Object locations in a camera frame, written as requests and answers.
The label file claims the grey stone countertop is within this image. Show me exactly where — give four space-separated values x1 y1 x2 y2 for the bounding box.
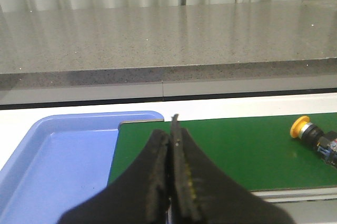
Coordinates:
1 1 336 90

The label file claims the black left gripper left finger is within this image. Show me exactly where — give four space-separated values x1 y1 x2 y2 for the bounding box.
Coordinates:
58 129 169 223

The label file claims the green conveyor belt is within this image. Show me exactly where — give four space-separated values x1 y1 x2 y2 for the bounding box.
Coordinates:
107 112 337 192

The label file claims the blue plastic tray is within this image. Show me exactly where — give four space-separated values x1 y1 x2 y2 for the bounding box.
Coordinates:
1 111 163 223

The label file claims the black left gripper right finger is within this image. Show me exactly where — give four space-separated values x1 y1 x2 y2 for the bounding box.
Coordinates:
170 115 294 223

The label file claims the grey cabinet front panel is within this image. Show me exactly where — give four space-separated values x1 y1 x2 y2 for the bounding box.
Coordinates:
1 79 336 109

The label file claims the yellow push button switch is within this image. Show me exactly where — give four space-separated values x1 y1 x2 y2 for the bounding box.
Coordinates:
290 115 336 168

